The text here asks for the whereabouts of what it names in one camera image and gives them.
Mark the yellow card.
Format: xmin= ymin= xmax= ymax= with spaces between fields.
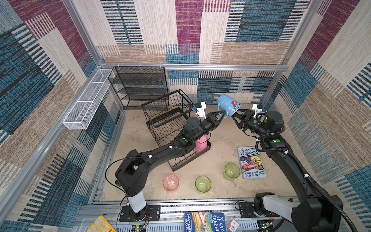
xmin=86 ymin=216 xmax=116 ymax=232

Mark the green transparent glass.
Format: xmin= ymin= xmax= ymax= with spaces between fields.
xmin=223 ymin=163 xmax=241 ymax=181
xmin=195 ymin=176 xmax=212 ymax=193

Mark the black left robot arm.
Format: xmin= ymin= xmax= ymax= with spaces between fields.
xmin=115 ymin=110 xmax=227 ymax=220

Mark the small clear plastic packet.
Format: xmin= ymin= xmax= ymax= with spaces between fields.
xmin=226 ymin=217 xmax=243 ymax=232

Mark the white mesh wall basket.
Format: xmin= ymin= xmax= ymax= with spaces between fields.
xmin=63 ymin=69 xmax=113 ymax=130

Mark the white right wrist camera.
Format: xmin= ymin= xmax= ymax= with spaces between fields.
xmin=252 ymin=104 xmax=266 ymax=118

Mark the pink transparent glass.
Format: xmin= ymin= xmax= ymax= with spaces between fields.
xmin=163 ymin=175 xmax=179 ymax=191

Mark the black mesh shelf unit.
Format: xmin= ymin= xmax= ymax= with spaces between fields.
xmin=108 ymin=66 xmax=168 ymax=110

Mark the pink plastic cup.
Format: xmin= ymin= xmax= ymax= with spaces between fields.
xmin=195 ymin=135 xmax=208 ymax=152

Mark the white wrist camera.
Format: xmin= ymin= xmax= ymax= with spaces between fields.
xmin=252 ymin=104 xmax=266 ymax=118
xmin=193 ymin=101 xmax=207 ymax=119

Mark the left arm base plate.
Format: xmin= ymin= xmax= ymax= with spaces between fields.
xmin=118 ymin=205 xmax=161 ymax=222

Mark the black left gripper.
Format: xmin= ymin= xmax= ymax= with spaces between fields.
xmin=192 ymin=111 xmax=226 ymax=145

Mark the blue treehouse book front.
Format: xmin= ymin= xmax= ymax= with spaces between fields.
xmin=184 ymin=211 xmax=227 ymax=232

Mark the treehouse book on table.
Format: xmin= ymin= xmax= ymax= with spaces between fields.
xmin=237 ymin=147 xmax=267 ymax=179

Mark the blue ceramic mug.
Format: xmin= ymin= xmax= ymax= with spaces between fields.
xmin=217 ymin=94 xmax=242 ymax=117

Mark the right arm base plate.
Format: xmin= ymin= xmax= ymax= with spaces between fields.
xmin=235 ymin=200 xmax=259 ymax=218

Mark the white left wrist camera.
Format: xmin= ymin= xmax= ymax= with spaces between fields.
xmin=193 ymin=101 xmax=207 ymax=119

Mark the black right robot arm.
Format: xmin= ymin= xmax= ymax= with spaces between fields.
xmin=232 ymin=109 xmax=343 ymax=232

